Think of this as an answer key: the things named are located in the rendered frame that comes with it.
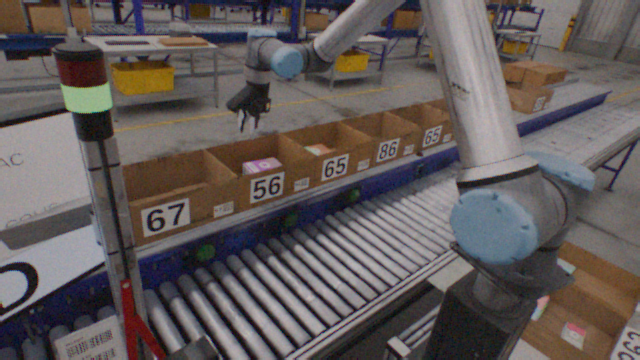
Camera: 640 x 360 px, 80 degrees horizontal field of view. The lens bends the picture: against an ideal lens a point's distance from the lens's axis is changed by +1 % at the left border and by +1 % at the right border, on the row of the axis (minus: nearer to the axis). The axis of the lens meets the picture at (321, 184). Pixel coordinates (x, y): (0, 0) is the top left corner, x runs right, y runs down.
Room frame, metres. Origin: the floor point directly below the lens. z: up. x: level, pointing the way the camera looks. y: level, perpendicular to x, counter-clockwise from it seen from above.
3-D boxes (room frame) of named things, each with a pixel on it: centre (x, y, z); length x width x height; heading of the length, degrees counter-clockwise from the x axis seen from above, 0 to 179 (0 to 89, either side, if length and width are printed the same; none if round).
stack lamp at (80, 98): (0.45, 0.30, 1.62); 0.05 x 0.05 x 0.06
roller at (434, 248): (1.52, -0.41, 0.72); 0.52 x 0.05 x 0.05; 44
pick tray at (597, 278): (1.21, -1.08, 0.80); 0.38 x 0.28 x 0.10; 45
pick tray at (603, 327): (0.99, -0.85, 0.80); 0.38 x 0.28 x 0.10; 46
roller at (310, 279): (1.11, 0.01, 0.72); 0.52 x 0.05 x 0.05; 44
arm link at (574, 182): (0.75, -0.49, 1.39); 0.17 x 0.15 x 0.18; 134
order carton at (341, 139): (1.76, 0.00, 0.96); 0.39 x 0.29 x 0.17; 134
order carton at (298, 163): (1.49, 0.28, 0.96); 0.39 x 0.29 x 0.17; 134
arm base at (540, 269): (0.75, -0.49, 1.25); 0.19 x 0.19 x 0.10
